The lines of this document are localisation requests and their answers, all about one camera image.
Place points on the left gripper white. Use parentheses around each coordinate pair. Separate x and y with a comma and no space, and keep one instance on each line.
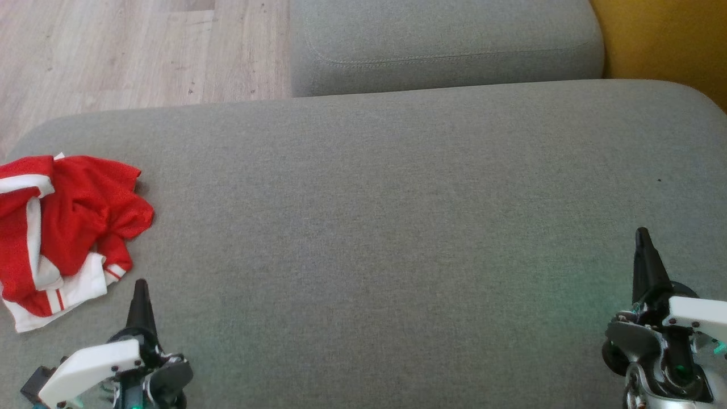
(91,366)

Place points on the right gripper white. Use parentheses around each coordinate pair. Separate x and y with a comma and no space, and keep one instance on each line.
(696,315)

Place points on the red polo shirt white collar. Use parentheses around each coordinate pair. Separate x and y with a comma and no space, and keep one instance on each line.
(91,199)

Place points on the grey fabric sofa seat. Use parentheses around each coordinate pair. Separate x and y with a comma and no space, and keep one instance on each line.
(397,227)

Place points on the grey sofa backrest cushion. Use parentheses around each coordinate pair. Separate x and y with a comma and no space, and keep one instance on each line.
(443,40)

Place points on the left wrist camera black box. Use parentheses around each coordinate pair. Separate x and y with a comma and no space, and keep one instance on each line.
(37,383)

